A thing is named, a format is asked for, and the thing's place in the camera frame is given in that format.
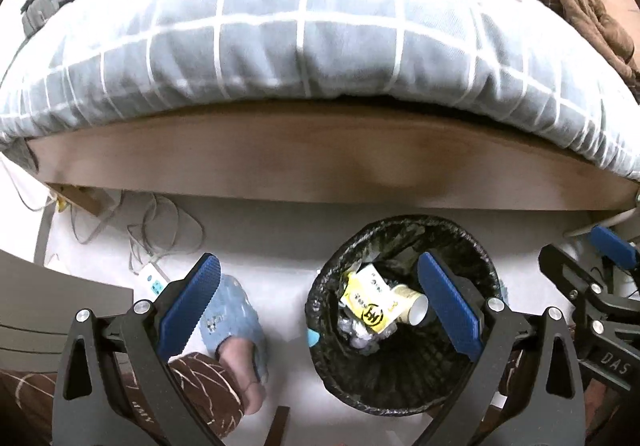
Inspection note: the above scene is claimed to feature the black trash bin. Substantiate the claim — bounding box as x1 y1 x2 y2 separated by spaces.
305 215 506 417

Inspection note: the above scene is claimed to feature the brown patterned left trouser leg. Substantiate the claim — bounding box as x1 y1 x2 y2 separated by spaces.
0 349 246 446

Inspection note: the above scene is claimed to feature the white power strip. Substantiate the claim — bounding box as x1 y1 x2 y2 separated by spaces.
134 263 170 301

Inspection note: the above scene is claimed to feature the blue left slipper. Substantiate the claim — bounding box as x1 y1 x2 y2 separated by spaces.
198 275 268 384

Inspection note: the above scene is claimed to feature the white paper cup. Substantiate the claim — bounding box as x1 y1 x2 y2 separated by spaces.
392 284 430 326

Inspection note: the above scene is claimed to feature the yellow snack wrapper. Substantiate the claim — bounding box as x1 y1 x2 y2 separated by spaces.
341 265 399 333

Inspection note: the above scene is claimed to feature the brown fleece jacket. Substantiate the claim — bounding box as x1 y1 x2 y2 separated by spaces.
539 0 639 102

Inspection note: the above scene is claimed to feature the grey checked bed sheet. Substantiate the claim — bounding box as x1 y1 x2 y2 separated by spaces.
1 0 639 180

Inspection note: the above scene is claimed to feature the grey cable on floor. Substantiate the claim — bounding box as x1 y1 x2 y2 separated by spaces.
67 190 207 277

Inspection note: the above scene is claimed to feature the brown wooden bed frame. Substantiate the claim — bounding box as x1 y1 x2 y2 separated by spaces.
28 101 639 211

